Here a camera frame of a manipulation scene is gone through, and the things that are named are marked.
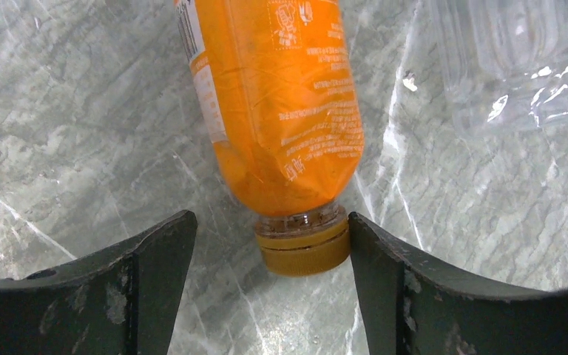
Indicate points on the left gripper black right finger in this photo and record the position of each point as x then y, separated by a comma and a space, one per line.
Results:
414, 303

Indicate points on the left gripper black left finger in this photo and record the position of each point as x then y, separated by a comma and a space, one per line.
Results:
122, 299

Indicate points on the blue label water bottle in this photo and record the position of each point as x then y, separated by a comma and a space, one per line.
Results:
504, 63

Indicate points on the orange juice bottle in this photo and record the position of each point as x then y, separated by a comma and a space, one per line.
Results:
274, 84

